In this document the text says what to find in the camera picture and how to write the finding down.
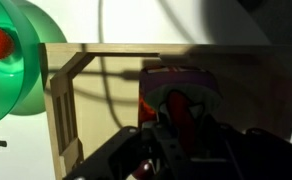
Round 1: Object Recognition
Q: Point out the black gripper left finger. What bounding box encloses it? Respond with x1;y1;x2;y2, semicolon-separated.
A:
61;125;162;180

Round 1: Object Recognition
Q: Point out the green translucent bowl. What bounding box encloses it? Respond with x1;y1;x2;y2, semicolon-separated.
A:
0;0;69;128

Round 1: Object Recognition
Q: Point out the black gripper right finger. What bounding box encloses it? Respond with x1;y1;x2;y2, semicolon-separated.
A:
190;113;292;180

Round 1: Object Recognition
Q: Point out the dark red ball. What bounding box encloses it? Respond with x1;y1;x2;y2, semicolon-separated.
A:
132;159;155;180

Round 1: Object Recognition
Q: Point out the wooden slatted crate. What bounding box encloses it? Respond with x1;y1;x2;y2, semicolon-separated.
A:
39;42;292;180

